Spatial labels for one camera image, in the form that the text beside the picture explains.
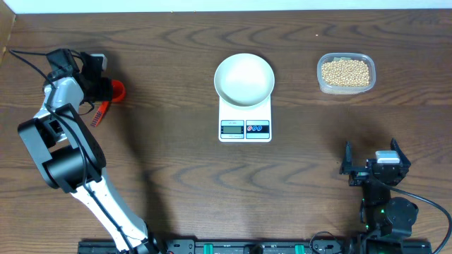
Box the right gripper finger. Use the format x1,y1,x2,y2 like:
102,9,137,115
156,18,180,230
390,138,410,166
340,141,352,173

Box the red plastic measuring scoop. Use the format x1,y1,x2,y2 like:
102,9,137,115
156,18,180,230
91,80,126,127

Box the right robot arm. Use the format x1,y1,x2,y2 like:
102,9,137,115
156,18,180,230
340,139,419,253

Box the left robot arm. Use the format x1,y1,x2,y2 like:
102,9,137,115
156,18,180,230
18,49,167,253

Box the white digital kitchen scale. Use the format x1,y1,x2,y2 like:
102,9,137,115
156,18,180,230
218,97,272,143

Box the white round bowl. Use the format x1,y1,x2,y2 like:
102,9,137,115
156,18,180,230
213,53,275,107

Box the clear plastic container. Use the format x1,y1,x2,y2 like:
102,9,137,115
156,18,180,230
316,53,376,95

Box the soybeans in container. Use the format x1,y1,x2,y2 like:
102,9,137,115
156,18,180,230
321,59,370,87

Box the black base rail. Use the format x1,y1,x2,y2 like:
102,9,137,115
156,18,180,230
77,238,434,254

